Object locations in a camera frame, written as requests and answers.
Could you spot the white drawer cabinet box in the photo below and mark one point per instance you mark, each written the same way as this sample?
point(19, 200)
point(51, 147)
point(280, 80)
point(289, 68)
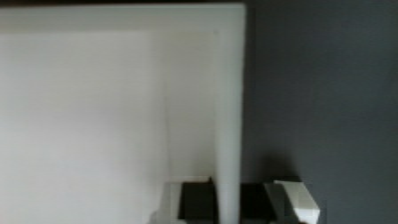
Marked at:
point(122, 84)

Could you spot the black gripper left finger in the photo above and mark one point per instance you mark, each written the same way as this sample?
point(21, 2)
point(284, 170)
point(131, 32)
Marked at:
point(190, 205)

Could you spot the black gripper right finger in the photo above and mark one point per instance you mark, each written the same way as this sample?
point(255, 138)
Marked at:
point(278, 203)

